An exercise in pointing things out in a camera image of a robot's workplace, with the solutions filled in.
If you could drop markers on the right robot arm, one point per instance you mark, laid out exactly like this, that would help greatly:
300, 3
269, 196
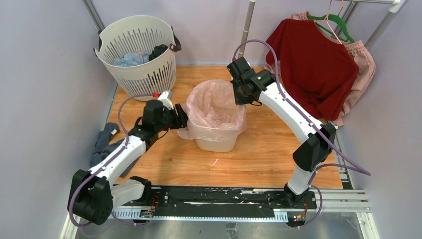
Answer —
316, 138

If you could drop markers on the clothes rack pole with foot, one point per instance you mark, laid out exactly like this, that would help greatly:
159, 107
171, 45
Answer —
246, 28

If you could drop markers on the pink garment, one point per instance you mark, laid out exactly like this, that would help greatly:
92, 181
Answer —
362, 58

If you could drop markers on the red t-shirt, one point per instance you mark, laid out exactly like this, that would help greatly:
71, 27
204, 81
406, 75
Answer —
316, 71

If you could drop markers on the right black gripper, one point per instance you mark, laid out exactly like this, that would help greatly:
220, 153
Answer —
239, 100

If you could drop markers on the green clothes hanger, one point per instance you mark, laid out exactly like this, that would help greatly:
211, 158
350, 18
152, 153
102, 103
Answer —
323, 23

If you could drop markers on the pink plastic trash bag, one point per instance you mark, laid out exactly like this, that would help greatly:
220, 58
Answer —
212, 113

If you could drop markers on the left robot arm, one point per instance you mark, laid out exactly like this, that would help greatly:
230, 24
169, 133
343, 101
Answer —
94, 193

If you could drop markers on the blue plastic bag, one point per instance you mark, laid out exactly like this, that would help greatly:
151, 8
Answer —
132, 59

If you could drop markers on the right rack pole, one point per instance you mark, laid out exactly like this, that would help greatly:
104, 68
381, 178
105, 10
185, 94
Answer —
394, 7

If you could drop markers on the black plastic bag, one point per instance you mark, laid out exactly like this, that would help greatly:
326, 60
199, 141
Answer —
157, 51

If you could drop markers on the pink clothes hanger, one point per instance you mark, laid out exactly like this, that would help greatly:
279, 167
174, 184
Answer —
331, 18

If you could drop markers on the beige plastic trash bin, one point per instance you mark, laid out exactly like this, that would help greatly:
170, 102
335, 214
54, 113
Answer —
217, 146

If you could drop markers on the corner aluminium profile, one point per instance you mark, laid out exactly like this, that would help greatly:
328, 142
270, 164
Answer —
95, 17

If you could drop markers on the grey-blue cloth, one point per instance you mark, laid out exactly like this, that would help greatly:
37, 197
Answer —
105, 145

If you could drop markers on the aluminium frame rail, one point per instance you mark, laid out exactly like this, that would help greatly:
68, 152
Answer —
328, 201

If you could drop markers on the white slotted laundry basket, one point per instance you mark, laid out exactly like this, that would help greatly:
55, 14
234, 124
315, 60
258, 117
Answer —
140, 33

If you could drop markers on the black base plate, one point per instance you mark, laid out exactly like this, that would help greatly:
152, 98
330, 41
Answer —
215, 204

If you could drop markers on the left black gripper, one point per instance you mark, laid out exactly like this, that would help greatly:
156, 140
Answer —
180, 120

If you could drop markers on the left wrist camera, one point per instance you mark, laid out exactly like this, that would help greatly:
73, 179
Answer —
165, 98

